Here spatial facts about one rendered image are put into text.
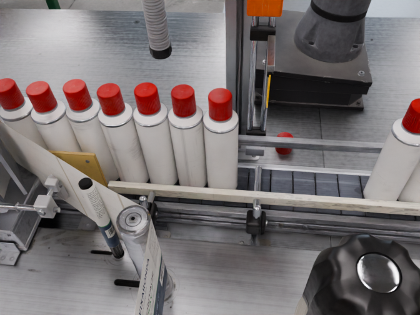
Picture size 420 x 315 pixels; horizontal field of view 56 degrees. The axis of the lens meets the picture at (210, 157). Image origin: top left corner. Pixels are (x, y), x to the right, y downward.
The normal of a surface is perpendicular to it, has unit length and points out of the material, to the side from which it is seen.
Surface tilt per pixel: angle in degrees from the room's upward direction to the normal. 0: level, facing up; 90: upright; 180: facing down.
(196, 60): 0
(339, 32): 73
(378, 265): 0
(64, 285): 0
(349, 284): 9
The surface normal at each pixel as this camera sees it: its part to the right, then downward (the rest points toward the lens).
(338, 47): -0.02, 0.55
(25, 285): -0.04, -0.65
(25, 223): 0.99, 0.07
